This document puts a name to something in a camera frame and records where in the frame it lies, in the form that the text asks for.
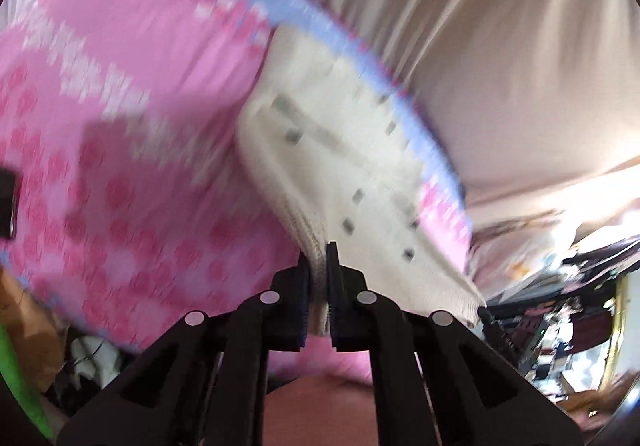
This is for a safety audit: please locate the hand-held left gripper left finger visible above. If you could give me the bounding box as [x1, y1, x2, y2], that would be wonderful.
[56, 250, 314, 446]

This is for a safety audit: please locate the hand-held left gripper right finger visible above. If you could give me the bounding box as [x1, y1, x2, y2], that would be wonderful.
[326, 241, 587, 446]

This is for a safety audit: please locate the cream knit sweater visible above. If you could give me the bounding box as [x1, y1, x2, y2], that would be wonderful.
[235, 23, 487, 334]

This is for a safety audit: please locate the cluttered pile of belongings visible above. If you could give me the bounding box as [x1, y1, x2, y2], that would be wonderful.
[470, 211, 640, 422]

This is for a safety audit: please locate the pink floral blanket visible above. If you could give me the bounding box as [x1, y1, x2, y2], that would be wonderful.
[0, 0, 475, 384]

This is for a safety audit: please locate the brown cardboard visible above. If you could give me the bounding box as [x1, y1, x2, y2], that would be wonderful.
[0, 268, 67, 394]

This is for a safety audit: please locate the green object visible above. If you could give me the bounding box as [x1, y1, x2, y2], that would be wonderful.
[0, 321, 55, 442]

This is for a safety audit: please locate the beige cloth backdrop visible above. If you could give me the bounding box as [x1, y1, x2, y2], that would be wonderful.
[235, 0, 640, 227]

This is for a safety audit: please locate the dark phone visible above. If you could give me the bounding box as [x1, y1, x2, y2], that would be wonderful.
[0, 169, 19, 241]

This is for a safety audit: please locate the gold round frame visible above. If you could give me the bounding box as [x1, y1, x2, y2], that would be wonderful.
[596, 276, 632, 393]

